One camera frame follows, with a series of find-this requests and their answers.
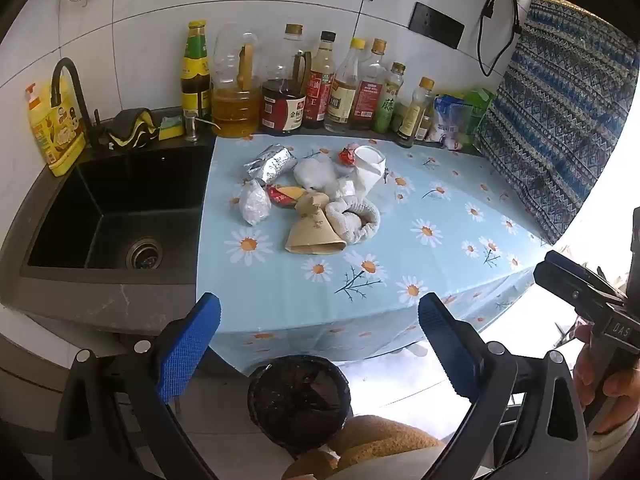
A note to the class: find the black sink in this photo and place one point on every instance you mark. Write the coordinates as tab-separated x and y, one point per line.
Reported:
115	195

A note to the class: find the yellow green sponge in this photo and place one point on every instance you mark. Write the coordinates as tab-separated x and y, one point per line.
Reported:
171	129

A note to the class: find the blue patterned cloth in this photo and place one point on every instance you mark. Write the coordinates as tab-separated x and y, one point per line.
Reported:
560	120

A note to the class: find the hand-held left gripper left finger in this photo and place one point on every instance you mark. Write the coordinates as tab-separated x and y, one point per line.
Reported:
195	340

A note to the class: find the black cap red label bottle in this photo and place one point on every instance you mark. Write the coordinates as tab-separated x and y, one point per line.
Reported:
317	90

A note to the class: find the grey cabinet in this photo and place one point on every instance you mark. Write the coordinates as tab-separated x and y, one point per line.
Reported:
35	360

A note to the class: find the metal sink drain strainer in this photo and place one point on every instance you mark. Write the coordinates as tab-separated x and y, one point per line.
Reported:
144	254

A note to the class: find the black yellow cloth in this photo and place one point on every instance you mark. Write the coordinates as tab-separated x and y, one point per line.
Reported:
130	127

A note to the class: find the small red wrapper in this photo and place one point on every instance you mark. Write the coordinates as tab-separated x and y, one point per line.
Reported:
346	155

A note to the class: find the clear bottle red label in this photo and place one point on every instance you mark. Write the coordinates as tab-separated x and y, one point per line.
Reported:
367	95

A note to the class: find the person's right hand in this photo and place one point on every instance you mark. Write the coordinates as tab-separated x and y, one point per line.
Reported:
622	395

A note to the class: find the green label sauce bottle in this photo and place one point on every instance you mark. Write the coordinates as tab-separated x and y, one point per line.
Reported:
196	70

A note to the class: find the black wall outlet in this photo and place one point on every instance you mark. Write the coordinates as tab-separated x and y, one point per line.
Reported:
435	25

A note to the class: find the dark soy sauce jug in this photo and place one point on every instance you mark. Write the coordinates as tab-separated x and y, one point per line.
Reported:
282	107

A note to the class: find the red yellow snack wrapper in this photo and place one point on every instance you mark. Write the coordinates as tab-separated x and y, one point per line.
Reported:
285	195

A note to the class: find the black trash bin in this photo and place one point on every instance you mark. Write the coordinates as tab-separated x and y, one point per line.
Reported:
300	400

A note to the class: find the crumpled foil wrapper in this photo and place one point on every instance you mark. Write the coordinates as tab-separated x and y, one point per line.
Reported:
270	162

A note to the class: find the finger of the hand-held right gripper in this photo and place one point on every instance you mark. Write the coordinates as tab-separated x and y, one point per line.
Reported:
560	285
580	270

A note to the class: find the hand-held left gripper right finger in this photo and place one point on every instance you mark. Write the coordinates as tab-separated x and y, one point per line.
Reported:
445	345

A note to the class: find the daisy print blue tablecloth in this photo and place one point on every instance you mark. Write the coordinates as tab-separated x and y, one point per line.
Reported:
430	260

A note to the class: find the clear cooking oil jug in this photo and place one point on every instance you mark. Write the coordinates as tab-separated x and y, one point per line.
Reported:
236	105

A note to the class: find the black faucet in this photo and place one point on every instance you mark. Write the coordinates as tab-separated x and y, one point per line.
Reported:
75	90

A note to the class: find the clear bottle beige label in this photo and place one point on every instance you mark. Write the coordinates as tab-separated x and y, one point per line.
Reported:
342	95

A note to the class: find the person's brown fleece pants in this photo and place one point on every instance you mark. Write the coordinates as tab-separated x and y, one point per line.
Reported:
380	440

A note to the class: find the yellow dish soap bottle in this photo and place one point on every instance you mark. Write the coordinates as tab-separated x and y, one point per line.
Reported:
57	130

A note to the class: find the metal soap dispenser pump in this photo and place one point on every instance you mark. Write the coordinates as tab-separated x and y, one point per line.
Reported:
191	127

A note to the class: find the green glass bottle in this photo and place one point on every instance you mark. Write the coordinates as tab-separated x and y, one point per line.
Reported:
387	105

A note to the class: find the green bag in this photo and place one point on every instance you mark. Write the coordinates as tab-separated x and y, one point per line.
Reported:
477	105

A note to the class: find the white knit cloth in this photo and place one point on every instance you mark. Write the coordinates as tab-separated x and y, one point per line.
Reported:
357	225

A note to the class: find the white paper cup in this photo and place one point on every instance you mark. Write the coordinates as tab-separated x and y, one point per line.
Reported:
369	167

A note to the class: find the clear plastic wrap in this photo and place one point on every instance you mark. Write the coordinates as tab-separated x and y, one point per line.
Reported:
255	202

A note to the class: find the white plastic bag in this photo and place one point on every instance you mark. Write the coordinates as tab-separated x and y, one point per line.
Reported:
315	172

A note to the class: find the brown paper cup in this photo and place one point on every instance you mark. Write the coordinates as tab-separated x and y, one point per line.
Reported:
312	232

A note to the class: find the small olive oil bottle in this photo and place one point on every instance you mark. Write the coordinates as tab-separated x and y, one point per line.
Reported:
412	115

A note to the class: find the white blue bag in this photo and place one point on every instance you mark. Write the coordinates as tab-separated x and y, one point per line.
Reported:
447	120

